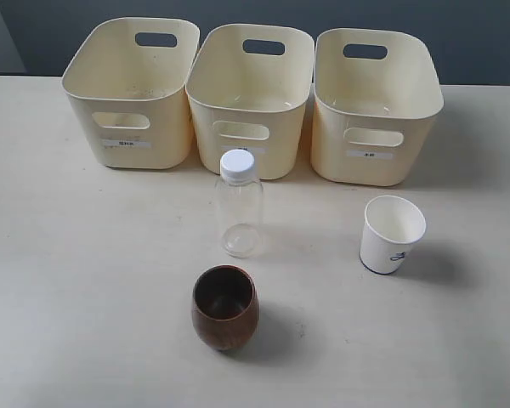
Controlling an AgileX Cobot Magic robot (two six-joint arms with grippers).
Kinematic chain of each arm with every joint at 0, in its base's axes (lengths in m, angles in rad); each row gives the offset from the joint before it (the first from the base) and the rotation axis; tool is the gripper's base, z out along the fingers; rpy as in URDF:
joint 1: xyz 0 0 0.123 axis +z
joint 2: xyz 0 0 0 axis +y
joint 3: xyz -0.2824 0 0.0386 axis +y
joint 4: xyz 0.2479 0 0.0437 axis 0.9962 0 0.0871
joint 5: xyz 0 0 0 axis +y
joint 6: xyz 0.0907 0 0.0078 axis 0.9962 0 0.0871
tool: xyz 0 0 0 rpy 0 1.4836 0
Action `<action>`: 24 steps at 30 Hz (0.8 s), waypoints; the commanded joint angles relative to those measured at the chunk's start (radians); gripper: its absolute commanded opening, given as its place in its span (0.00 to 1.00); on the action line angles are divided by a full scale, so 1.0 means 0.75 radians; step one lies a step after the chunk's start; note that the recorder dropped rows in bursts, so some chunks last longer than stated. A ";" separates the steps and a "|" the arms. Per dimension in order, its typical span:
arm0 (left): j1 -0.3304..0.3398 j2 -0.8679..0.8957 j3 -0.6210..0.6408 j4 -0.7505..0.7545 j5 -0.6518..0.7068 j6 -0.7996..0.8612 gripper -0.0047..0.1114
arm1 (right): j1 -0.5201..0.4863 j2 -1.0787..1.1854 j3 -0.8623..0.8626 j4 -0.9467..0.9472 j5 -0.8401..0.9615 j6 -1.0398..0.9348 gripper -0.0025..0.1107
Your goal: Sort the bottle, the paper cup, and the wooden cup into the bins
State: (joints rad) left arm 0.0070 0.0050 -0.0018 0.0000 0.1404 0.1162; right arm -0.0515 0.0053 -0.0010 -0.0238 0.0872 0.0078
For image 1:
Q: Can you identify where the middle cream plastic bin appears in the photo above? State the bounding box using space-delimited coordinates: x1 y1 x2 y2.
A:
186 24 315 180

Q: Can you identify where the cream plastic bin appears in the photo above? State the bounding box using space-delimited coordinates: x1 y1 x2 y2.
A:
186 24 315 180
62 17 200 170
310 28 444 186

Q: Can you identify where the clear plastic bottle white cap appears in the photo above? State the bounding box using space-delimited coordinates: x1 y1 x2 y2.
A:
215 149 264 258

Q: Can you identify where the white paper cup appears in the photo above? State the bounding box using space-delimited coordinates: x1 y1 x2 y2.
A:
360 195 427 275

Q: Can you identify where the left cream plastic bin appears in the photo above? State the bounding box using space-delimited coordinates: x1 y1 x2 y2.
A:
62 17 200 170

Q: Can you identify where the brown wooden cup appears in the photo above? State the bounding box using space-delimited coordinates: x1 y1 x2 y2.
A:
191 265 259 352

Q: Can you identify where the right cream plastic bin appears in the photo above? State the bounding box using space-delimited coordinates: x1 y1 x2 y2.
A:
310 28 444 186

